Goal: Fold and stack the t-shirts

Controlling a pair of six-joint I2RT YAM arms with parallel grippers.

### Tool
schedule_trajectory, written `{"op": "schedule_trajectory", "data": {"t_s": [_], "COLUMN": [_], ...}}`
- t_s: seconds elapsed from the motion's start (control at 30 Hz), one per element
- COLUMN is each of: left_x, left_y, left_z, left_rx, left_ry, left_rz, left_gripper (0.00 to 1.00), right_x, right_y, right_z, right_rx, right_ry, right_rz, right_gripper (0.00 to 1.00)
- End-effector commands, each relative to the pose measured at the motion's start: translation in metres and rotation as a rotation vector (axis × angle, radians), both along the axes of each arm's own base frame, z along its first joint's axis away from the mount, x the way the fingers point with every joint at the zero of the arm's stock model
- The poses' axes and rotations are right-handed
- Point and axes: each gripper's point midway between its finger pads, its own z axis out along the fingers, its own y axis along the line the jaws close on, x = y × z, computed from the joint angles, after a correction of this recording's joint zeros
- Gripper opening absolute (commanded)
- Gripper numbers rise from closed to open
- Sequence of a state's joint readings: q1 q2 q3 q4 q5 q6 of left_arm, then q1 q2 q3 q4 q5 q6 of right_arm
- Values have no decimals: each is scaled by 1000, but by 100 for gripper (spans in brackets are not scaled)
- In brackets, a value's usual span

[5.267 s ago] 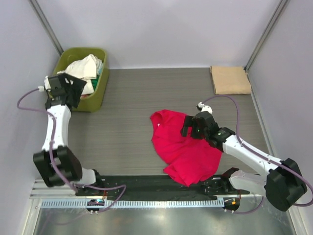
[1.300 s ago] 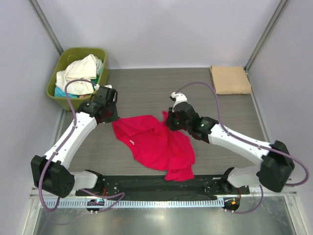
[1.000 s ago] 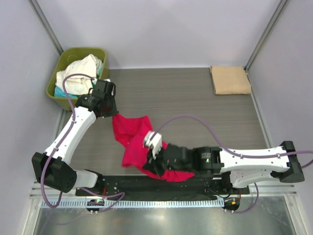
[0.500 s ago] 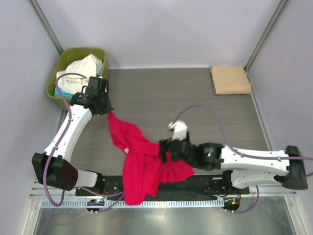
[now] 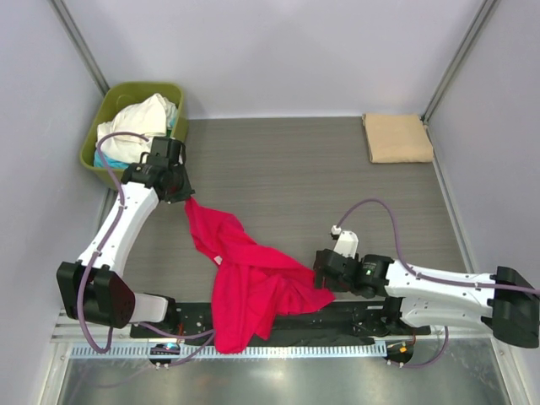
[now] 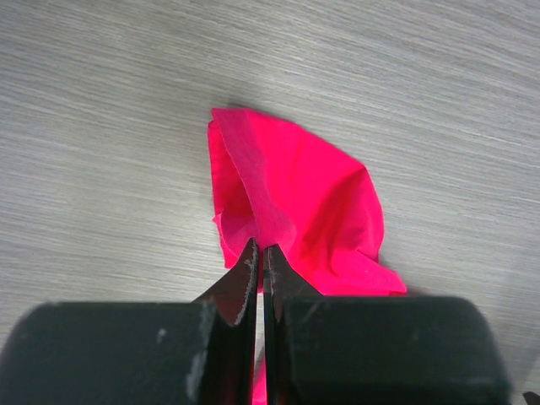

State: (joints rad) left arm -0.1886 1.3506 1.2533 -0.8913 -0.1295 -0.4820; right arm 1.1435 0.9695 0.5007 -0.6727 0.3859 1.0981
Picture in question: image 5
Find green plastic laundry bin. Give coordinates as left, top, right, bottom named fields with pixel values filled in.
left=80, top=82, right=188, bottom=191

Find slotted white cable duct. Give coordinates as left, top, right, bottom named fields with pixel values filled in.
left=69, top=341, right=387, bottom=360

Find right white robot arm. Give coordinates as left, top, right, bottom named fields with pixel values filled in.
left=313, top=230, right=539, bottom=348

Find aluminium rail frame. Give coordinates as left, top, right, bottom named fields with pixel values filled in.
left=50, top=310, right=136, bottom=343

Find red t shirt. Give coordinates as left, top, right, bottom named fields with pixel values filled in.
left=185, top=197, right=335, bottom=354

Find cream white shirt in bin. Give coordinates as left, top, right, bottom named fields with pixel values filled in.
left=94, top=93, right=178, bottom=169

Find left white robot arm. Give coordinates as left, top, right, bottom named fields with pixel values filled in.
left=57, top=137, right=194, bottom=338

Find folded beige t shirt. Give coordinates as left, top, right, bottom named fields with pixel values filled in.
left=362, top=113, right=434, bottom=164

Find turquoise cloth in bin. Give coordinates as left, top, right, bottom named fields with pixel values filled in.
left=94, top=151, right=128, bottom=170

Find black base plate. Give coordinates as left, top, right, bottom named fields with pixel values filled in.
left=152, top=298, right=431, bottom=347

